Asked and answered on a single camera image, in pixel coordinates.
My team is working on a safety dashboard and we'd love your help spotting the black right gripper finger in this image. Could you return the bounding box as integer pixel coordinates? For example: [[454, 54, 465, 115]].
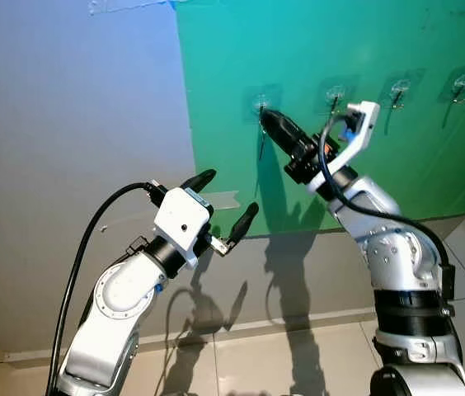
[[260, 110, 303, 145], [261, 122, 295, 156]]

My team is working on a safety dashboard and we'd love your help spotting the beige masking tape strip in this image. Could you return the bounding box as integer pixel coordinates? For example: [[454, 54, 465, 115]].
[[204, 190, 240, 209]]

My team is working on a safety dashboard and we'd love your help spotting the clear tape strip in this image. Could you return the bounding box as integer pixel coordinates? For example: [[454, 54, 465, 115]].
[[92, 210, 147, 236], [88, 0, 171, 16]]

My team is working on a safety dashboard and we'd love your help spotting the green corrugated plastic board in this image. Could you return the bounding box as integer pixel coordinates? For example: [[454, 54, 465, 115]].
[[173, 0, 465, 240]]

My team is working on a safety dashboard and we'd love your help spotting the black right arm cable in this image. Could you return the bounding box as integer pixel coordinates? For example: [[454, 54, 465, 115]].
[[317, 111, 458, 310]]

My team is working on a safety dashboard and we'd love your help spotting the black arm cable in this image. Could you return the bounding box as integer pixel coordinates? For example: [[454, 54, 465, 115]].
[[45, 181, 167, 396], [317, 111, 458, 310]]

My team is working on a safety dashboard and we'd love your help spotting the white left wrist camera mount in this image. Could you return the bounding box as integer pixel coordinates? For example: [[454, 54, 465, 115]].
[[153, 188, 214, 257]]

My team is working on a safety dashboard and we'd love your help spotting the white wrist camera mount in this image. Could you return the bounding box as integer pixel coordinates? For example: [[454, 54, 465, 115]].
[[329, 101, 381, 176], [153, 188, 214, 257]]

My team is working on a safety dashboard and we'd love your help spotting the clear adhesive wall hook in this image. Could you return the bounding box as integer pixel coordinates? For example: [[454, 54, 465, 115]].
[[381, 70, 425, 110], [315, 76, 355, 114], [439, 64, 465, 105], [243, 82, 283, 123]]

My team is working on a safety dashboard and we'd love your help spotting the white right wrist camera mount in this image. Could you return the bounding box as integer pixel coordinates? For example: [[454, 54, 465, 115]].
[[329, 101, 381, 176]]

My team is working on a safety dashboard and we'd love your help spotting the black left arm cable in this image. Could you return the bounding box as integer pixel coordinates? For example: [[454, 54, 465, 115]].
[[45, 181, 167, 396]]

